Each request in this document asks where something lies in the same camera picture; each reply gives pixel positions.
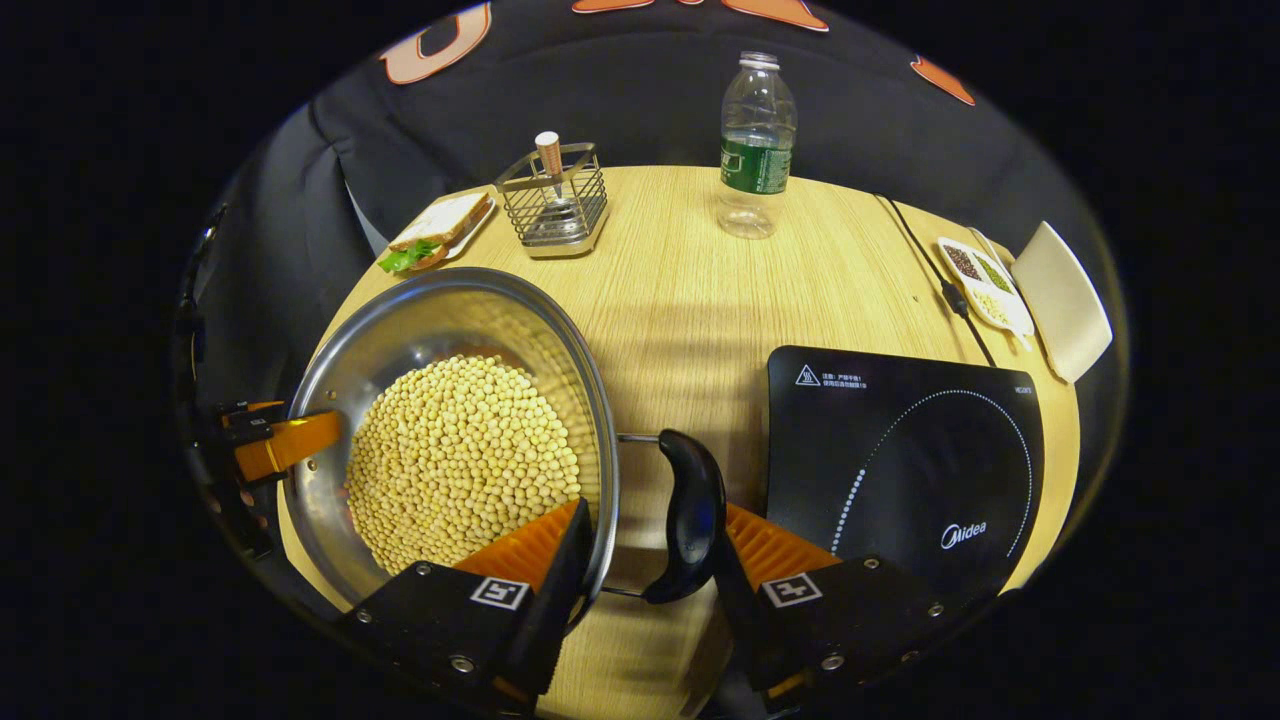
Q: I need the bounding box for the black power cable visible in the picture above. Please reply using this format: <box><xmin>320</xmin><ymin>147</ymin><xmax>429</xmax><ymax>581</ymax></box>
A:
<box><xmin>877</xmin><ymin>194</ymin><xmax>999</xmax><ymax>368</ymax></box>

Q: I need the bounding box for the black induction cooktop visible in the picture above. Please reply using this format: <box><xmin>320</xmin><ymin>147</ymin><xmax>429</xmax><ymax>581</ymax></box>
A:
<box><xmin>765</xmin><ymin>345</ymin><xmax>1047</xmax><ymax>603</ymax></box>

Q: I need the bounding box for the white toaster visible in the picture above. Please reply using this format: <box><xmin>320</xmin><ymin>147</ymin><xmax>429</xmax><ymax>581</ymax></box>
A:
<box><xmin>1009</xmin><ymin>221</ymin><xmax>1114</xmax><ymax>385</ymax></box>

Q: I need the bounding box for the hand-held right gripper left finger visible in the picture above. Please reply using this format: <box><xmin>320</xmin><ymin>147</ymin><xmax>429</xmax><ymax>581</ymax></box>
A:
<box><xmin>335</xmin><ymin>497</ymin><xmax>595</xmax><ymax>715</ymax></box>

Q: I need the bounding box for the glass shaker wooden cap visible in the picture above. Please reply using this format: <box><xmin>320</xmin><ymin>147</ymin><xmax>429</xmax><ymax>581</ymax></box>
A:
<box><xmin>530</xmin><ymin>131</ymin><xmax>587</xmax><ymax>243</ymax></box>

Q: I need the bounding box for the steel pot with black handle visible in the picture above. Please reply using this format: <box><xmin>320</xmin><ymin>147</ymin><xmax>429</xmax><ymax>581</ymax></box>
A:
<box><xmin>283</xmin><ymin>267</ymin><xmax>729</xmax><ymax>614</ymax></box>

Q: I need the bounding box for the small white plate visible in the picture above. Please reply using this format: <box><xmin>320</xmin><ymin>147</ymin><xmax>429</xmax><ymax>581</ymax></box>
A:
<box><xmin>385</xmin><ymin>198</ymin><xmax>499</xmax><ymax>266</ymax></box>

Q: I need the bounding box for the clear plastic water bottle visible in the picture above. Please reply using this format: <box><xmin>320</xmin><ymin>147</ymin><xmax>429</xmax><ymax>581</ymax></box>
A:
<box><xmin>717</xmin><ymin>51</ymin><xmax>799</xmax><ymax>240</ymax></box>

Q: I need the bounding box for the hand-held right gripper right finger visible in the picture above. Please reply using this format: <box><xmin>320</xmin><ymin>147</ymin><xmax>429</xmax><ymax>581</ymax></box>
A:
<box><xmin>713</xmin><ymin>502</ymin><xmax>1003</xmax><ymax>713</ymax></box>

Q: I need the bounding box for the pile of yellow soybeans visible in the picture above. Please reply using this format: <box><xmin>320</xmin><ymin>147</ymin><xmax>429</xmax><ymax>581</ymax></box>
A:
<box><xmin>344</xmin><ymin>354</ymin><xmax>584</xmax><ymax>577</ymax></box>

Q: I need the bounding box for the white divided plate with beans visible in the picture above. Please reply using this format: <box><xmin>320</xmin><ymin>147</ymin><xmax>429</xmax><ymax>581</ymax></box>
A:
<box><xmin>936</xmin><ymin>236</ymin><xmax>1037</xmax><ymax>347</ymax></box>

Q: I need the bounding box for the wire mesh holder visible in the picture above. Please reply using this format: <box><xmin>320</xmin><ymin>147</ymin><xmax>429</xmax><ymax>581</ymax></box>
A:
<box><xmin>494</xmin><ymin>142</ymin><xmax>610</xmax><ymax>260</ymax></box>

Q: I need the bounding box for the sandwich with lettuce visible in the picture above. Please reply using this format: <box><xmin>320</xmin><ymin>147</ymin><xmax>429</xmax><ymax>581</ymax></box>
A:
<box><xmin>377</xmin><ymin>192</ymin><xmax>493</xmax><ymax>275</ymax></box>

